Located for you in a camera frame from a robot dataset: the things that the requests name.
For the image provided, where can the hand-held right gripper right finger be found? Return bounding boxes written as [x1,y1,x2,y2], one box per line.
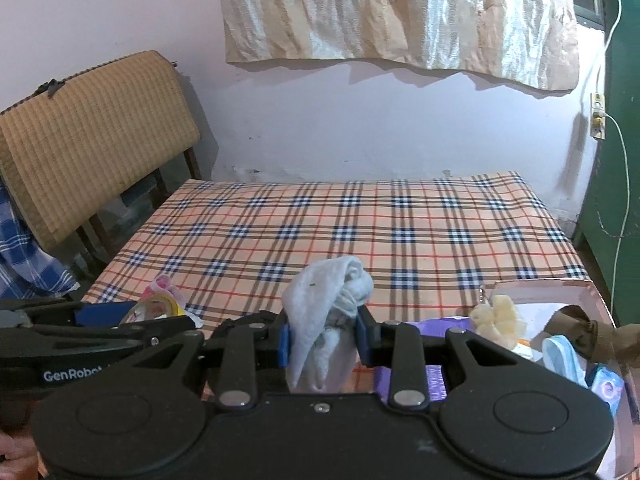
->
[356,305,521,408]

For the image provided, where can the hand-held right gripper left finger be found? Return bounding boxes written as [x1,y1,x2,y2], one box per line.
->
[131,307,292,407]

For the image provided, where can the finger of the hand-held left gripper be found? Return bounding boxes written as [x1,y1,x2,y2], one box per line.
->
[20,312,197,348]
[0,297,138,331]

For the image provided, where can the yellow tape roll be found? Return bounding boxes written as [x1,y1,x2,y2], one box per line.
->
[124,294,187,322]

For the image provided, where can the white sock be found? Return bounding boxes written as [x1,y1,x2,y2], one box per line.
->
[281,255,375,395]

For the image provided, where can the yellow soft cloth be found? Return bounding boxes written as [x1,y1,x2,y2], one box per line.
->
[469,295,528,352]

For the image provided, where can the pink cardboard box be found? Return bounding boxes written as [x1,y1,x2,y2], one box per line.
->
[480,280,640,480]

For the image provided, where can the olive green sock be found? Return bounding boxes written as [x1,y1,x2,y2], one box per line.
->
[544,305,640,363]

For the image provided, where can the blue printed packet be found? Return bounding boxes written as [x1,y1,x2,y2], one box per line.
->
[590,364,626,403]

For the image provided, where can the person's left hand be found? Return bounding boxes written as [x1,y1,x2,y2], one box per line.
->
[0,432,40,480]

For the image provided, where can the pink cloth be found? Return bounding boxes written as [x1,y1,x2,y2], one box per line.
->
[142,274,177,301]

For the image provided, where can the purple tissue packet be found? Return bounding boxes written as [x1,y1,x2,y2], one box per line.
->
[372,317,476,403]

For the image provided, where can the blue plaid cloth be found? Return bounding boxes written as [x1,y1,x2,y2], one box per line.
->
[0,180,81,301]

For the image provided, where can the plaid bed sheet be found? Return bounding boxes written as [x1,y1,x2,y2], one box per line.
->
[80,170,593,396]

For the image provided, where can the chair with woven backrest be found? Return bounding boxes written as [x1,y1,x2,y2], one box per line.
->
[0,50,206,266]

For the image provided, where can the green door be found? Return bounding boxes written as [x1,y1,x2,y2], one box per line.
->
[572,0,640,341]

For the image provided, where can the white cable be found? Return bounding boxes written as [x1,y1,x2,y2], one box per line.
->
[597,0,631,306]

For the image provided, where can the wall power outlet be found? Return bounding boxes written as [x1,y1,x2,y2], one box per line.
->
[590,92,607,141]

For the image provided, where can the shiny beige wall cloth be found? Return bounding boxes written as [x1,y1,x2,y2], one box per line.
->
[216,0,581,93]

